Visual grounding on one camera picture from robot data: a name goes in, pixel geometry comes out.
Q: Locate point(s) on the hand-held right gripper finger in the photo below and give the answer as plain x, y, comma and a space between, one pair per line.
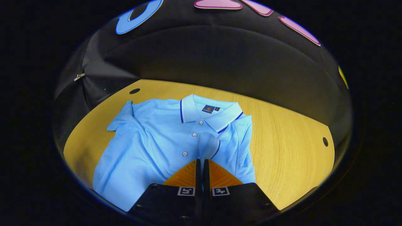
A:
198, 179
206, 179

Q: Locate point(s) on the light blue T-shirt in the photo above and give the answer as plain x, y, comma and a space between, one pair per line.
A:
150, 141

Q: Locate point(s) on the black backdrop cloth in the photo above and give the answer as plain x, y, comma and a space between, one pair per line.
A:
220, 56

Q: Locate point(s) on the silver clip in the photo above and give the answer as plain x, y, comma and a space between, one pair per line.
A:
79, 76

